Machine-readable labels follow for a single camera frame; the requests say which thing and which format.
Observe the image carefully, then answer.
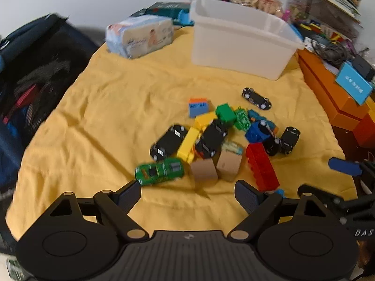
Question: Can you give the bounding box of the teal toy car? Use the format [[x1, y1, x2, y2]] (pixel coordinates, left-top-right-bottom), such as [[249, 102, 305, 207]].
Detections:
[[247, 109, 279, 132]]

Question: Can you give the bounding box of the green toy car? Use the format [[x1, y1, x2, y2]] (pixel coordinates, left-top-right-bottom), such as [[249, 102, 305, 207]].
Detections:
[[135, 157, 185, 187]]

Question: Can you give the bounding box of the teal cardboard box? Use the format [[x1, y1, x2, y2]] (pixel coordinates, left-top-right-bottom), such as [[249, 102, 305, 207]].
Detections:
[[130, 2, 192, 25]]

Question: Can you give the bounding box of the black power adapter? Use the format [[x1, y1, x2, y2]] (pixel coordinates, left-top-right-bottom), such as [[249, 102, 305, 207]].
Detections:
[[350, 54, 375, 81]]

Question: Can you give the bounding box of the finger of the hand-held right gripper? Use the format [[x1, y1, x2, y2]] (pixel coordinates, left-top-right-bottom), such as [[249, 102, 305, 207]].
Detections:
[[297, 184, 349, 211], [328, 156, 375, 182]]

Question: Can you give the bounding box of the green printed box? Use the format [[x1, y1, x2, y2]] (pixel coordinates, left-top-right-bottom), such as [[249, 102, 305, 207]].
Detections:
[[6, 258, 30, 280]]

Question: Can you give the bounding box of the pile of colourful wooden shapes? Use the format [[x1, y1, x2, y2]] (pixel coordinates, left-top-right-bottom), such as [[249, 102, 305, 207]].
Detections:
[[293, 18, 356, 46]]

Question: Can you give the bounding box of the black toy car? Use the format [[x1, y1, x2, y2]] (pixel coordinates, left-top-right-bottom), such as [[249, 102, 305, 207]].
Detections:
[[194, 119, 229, 159], [242, 87, 272, 110], [279, 126, 301, 155], [259, 118, 282, 156], [150, 124, 189, 161]]

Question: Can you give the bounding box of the long yellow block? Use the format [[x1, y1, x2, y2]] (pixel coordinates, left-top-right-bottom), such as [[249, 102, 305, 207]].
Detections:
[[176, 126, 203, 164]]

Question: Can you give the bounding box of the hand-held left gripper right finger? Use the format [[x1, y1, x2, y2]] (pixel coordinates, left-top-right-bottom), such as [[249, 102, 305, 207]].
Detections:
[[225, 180, 331, 242]]

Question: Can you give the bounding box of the long red block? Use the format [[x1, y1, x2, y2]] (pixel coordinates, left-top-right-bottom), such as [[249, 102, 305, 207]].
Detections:
[[245, 142, 281, 192]]

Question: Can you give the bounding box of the orange and blue block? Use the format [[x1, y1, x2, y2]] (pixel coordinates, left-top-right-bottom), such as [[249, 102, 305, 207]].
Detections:
[[188, 97, 212, 118]]

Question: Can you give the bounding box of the light blue card box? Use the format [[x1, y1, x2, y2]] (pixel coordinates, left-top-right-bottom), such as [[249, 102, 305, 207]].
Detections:
[[335, 61, 373, 105]]

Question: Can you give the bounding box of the blue arch block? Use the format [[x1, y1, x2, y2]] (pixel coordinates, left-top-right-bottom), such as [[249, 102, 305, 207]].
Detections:
[[244, 120, 271, 144]]

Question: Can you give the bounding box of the brown cardboard cube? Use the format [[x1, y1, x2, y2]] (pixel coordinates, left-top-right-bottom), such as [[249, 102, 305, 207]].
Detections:
[[216, 150, 243, 182], [190, 158, 219, 183]]

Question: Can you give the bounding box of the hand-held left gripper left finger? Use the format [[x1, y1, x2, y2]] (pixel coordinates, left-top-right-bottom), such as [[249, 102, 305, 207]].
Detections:
[[44, 180, 149, 242]]

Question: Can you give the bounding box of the orange box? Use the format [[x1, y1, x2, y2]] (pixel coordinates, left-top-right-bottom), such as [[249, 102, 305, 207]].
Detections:
[[297, 48, 375, 147]]

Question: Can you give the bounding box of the white plastic bin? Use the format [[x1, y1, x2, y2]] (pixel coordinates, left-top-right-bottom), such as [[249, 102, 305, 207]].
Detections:
[[177, 0, 305, 81]]

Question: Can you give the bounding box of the yellow cloth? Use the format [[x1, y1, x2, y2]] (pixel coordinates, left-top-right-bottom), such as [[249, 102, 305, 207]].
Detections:
[[5, 25, 358, 240]]

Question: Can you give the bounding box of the clear plastic box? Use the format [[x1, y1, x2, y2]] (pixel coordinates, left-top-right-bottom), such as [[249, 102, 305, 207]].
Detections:
[[285, 0, 364, 36]]

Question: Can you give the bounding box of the dark blue backpack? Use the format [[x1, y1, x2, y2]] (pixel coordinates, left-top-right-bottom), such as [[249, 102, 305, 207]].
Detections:
[[0, 13, 100, 255]]

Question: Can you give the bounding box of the wet wipes pack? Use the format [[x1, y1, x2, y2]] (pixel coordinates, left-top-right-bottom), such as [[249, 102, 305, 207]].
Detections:
[[105, 15, 175, 59]]

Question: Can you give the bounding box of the green patterned block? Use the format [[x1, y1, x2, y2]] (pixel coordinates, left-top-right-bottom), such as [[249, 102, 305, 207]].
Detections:
[[233, 107, 253, 131]]

